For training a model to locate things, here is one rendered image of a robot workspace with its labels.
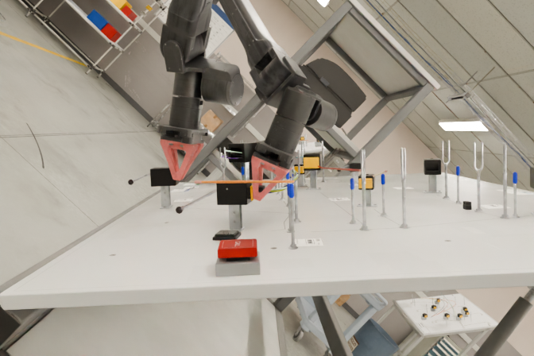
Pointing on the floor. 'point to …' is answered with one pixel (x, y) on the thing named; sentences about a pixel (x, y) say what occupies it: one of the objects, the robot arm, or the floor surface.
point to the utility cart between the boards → (309, 320)
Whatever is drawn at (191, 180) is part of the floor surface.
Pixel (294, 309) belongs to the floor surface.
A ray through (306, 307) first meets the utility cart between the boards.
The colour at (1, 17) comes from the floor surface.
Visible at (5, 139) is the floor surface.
